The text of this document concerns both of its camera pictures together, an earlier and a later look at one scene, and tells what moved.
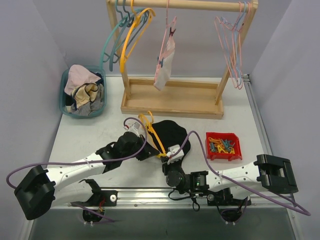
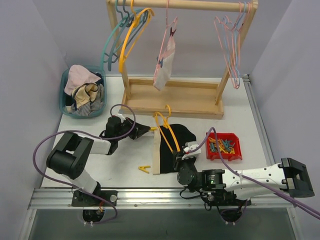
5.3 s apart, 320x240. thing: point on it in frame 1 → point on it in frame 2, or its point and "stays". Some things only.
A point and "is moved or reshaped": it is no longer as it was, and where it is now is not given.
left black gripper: [146, 152] → [133, 129]
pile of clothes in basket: [84, 91] stays
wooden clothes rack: [176, 98] stays
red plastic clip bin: [223, 145] stays
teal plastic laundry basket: [62, 101] stays
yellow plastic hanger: [148, 123] → [162, 121]
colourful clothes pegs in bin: [219, 145] stays
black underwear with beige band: [170, 133] is moved or reshaped
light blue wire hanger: [229, 30] stays
